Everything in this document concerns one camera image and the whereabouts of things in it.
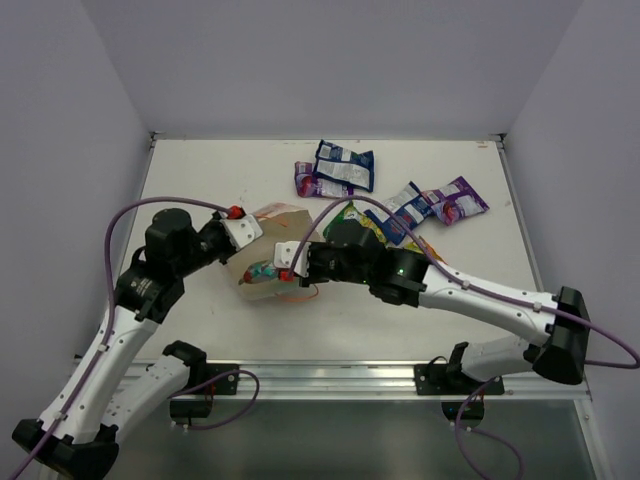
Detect yellow green candy packet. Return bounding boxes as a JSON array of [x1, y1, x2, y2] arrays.
[[323, 201, 387, 244]]

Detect green snack packet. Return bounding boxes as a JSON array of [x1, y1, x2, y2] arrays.
[[238, 260, 279, 285]]

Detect white paper bag orange handles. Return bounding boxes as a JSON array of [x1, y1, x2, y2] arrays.
[[225, 202, 318, 302]]

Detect orange fruit candy packet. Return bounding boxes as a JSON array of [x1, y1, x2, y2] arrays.
[[400, 235, 445, 263]]

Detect blue white chips bag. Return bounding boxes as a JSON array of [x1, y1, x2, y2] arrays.
[[364, 181, 434, 246]]

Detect purple blue snack bar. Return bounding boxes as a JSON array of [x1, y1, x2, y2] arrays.
[[294, 162, 354, 199]]

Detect dark blue crisps bag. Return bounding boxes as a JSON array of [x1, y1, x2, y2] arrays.
[[313, 140, 375, 193]]

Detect pink snack packet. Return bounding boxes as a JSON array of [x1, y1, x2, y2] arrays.
[[421, 176, 490, 226]]

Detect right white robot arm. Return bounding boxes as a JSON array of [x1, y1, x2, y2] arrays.
[[294, 221, 589, 393]]

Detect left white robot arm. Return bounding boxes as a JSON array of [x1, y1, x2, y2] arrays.
[[10, 206, 262, 479]]

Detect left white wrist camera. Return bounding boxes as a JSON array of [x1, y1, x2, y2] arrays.
[[221, 215, 263, 251]]

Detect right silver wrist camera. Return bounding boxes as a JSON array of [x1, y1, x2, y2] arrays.
[[273, 241, 311, 278]]

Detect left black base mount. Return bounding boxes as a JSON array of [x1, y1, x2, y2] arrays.
[[169, 363, 239, 423]]

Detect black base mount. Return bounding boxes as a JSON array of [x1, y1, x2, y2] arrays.
[[413, 356, 505, 426], [169, 363, 239, 423]]

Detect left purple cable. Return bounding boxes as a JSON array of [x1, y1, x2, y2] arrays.
[[7, 197, 246, 480]]

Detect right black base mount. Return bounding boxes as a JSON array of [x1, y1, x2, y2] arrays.
[[413, 356, 505, 426]]

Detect aluminium front rail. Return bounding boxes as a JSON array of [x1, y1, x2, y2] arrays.
[[69, 357, 591, 401]]

